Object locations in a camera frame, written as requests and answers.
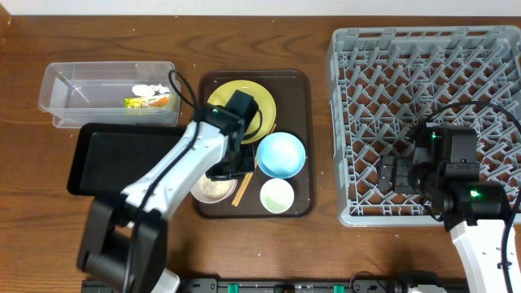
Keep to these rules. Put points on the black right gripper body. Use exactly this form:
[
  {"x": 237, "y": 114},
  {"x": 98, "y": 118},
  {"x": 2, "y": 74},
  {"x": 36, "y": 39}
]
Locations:
[{"x": 405, "y": 176}]

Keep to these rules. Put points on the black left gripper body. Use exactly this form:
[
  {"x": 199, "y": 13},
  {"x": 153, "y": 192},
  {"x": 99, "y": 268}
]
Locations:
[{"x": 242, "y": 163}]

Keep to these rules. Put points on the light blue bowl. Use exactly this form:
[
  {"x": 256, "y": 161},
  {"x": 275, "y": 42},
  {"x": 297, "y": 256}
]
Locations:
[{"x": 281, "y": 155}]

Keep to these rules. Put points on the white bowl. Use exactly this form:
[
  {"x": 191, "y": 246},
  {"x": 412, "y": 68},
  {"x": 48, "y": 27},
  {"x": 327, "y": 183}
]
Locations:
[{"x": 201, "y": 197}]

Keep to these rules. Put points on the small pale green cup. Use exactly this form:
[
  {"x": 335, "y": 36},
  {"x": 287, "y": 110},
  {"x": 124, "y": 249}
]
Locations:
[{"x": 277, "y": 195}]

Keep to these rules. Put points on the yellow plate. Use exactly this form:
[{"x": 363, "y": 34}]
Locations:
[{"x": 260, "y": 126}]

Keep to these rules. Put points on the green snack wrapper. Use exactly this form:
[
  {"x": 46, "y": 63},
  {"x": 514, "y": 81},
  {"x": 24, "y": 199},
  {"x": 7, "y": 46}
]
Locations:
[{"x": 147, "y": 101}]

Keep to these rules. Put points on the white tissue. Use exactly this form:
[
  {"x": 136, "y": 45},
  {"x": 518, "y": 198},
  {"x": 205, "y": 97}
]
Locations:
[{"x": 142, "y": 90}]

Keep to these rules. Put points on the rice grains pile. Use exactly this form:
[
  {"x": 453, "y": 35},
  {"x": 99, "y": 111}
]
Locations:
[{"x": 216, "y": 189}]

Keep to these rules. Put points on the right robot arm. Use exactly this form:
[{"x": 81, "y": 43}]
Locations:
[{"x": 479, "y": 218}]

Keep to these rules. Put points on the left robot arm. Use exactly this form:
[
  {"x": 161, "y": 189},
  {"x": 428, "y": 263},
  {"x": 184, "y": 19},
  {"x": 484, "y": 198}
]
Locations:
[{"x": 125, "y": 240}]

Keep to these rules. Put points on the grey dishwasher rack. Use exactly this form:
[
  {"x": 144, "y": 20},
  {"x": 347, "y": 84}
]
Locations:
[{"x": 384, "y": 80}]

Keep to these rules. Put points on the black waste tray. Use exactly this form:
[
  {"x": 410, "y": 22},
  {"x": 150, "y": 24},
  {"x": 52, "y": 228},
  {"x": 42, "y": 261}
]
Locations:
[{"x": 108, "y": 157}]

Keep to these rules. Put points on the wooden chopstick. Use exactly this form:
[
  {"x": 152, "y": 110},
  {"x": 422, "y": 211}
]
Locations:
[{"x": 244, "y": 184}]

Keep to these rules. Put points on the dark brown serving tray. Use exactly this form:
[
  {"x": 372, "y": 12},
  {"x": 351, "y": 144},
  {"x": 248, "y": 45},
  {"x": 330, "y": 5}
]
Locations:
[{"x": 291, "y": 92}]

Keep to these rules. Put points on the clear plastic bin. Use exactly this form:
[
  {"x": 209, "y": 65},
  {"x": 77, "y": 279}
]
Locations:
[{"x": 78, "y": 93}]

